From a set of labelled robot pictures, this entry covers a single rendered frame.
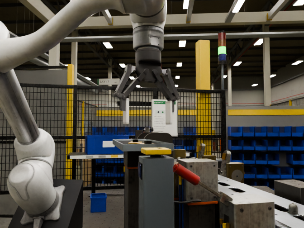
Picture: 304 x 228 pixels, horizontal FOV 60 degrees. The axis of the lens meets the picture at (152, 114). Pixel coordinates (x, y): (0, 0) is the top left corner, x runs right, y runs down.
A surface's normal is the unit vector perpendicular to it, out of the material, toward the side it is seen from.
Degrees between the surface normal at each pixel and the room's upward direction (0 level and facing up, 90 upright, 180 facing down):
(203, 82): 90
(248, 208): 90
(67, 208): 47
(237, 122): 90
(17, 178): 52
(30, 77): 90
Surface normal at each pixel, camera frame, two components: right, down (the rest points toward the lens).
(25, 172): -0.09, -0.65
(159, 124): 0.22, -0.06
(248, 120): -0.07, -0.06
